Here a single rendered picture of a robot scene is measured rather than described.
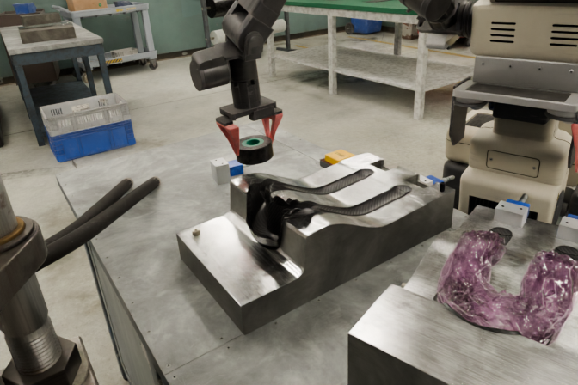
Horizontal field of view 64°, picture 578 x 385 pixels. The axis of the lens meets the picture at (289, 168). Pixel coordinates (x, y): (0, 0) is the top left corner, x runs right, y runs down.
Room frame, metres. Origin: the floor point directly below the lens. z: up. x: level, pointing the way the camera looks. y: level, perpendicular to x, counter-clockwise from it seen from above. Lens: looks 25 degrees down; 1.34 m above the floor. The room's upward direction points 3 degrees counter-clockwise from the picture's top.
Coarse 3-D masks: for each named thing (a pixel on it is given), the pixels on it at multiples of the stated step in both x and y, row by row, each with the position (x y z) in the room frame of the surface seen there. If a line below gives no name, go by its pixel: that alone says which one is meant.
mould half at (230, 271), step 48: (240, 192) 0.80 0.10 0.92; (288, 192) 0.77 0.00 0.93; (336, 192) 0.85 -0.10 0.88; (432, 192) 0.81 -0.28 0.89; (192, 240) 0.74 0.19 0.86; (240, 240) 0.73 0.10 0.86; (288, 240) 0.65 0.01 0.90; (336, 240) 0.65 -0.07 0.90; (384, 240) 0.71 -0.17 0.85; (240, 288) 0.59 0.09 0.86; (288, 288) 0.59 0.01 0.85
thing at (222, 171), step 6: (210, 162) 1.13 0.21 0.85; (216, 162) 1.11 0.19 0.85; (222, 162) 1.11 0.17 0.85; (228, 162) 1.13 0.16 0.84; (234, 162) 1.13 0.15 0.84; (216, 168) 1.08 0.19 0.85; (222, 168) 1.09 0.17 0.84; (228, 168) 1.10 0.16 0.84; (234, 168) 1.11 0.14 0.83; (240, 168) 1.11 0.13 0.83; (216, 174) 1.09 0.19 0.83; (222, 174) 1.09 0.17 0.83; (228, 174) 1.10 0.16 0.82; (234, 174) 1.11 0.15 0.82; (216, 180) 1.09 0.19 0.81; (222, 180) 1.09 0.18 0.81; (228, 180) 1.10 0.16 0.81
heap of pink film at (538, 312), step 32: (448, 256) 0.59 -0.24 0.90; (480, 256) 0.57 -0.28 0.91; (544, 256) 0.55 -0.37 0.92; (448, 288) 0.53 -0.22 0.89; (480, 288) 0.51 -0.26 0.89; (544, 288) 0.50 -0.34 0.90; (576, 288) 0.49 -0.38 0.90; (480, 320) 0.46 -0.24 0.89; (512, 320) 0.45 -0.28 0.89; (544, 320) 0.45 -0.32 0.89
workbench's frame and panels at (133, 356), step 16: (64, 192) 1.12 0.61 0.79; (96, 256) 0.83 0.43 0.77; (96, 272) 1.14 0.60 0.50; (96, 288) 1.20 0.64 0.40; (112, 288) 0.95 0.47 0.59; (112, 304) 1.03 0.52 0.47; (112, 320) 1.12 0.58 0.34; (128, 320) 0.84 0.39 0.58; (112, 336) 1.17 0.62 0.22; (128, 336) 0.90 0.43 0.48; (128, 352) 0.97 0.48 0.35; (144, 352) 0.74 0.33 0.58; (128, 368) 1.05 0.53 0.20; (144, 368) 0.79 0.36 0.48; (144, 384) 0.84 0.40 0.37; (160, 384) 0.64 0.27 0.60
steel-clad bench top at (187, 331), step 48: (192, 144) 1.39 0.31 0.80; (288, 144) 1.34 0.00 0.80; (96, 192) 1.08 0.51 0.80; (192, 192) 1.05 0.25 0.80; (96, 240) 0.85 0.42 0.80; (144, 240) 0.84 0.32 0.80; (432, 240) 0.78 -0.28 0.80; (144, 288) 0.68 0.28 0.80; (192, 288) 0.67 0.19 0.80; (336, 288) 0.65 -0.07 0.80; (384, 288) 0.64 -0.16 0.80; (144, 336) 0.56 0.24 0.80; (192, 336) 0.55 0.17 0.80; (240, 336) 0.55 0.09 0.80; (288, 336) 0.54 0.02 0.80; (336, 336) 0.53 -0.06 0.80; (192, 384) 0.46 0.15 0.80; (240, 384) 0.46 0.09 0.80; (288, 384) 0.45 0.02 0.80; (336, 384) 0.45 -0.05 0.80
